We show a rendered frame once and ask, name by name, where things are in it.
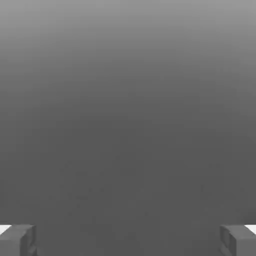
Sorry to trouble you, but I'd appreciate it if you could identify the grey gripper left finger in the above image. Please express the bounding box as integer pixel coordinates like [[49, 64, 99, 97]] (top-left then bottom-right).
[[0, 224, 38, 256]]

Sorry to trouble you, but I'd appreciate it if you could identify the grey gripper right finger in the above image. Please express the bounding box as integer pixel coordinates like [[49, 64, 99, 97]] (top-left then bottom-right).
[[219, 224, 256, 256]]

